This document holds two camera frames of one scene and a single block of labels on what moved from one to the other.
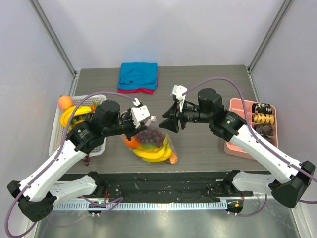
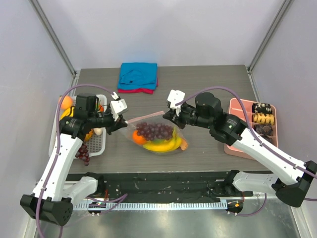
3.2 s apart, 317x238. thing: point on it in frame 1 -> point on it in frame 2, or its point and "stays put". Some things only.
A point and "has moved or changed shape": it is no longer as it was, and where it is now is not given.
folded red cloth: [141, 90] stays put
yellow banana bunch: [159, 155] -> [165, 145]
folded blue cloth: [133, 76] stays put
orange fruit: [133, 142] -> [138, 139]
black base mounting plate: [170, 188] stays put
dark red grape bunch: [151, 135] has moved or changed shape
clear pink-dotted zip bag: [151, 144] has moved or changed shape
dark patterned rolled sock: [264, 129] stays put
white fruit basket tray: [59, 131] stays put
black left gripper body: [126, 126] -> [108, 122]
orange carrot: [174, 157] -> [184, 144]
